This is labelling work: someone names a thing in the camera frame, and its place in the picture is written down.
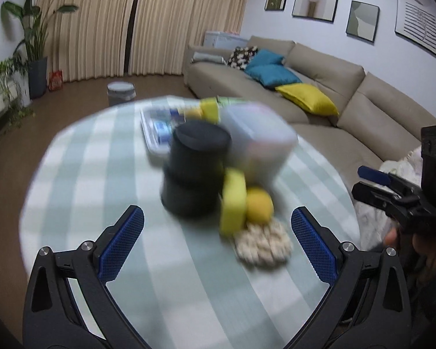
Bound tall potted plant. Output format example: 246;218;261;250
2;0;78;100

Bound cream chenille loop pad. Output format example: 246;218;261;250
233;220;293;267

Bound white plastic tray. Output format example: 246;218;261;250
140;106;179;158

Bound teal cushion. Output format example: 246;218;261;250
246;49;284;70
245;64;301;90

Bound black white patterned cushion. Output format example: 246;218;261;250
228;46;258;71

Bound teal cushion front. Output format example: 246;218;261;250
245;64;301;90

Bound green abstract picture frame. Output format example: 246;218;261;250
346;0;380;43

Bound green checked tablecloth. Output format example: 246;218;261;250
18;95;362;349

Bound translucent white plastic container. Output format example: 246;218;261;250
219;102;299;186

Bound red bag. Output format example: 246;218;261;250
49;70;63;91

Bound black cylindrical container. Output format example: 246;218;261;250
160;120;231;218

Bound white storage box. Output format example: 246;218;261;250
202;31;248;50

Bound yellow rectangular sponge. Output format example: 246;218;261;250
219;168;246;236

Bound small trailing plant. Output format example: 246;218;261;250
0;53;35;129

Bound teal cushion back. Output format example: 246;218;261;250
246;49;284;70

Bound floral white fabric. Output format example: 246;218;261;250
353;146;425;252

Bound yellow sponge block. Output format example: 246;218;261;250
199;98;219;124

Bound beige curtains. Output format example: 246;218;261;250
37;0;246;82

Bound striped picture frame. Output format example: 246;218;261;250
395;0;436;57

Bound person's right hand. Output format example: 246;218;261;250
383;228;436;284

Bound yellow cushion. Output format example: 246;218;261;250
276;83;339;117

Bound small blue white box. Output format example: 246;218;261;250
153;120;173;145

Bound grey folded blanket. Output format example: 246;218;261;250
190;51;227;65

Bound beige leather sofa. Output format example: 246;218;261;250
183;36;436;188

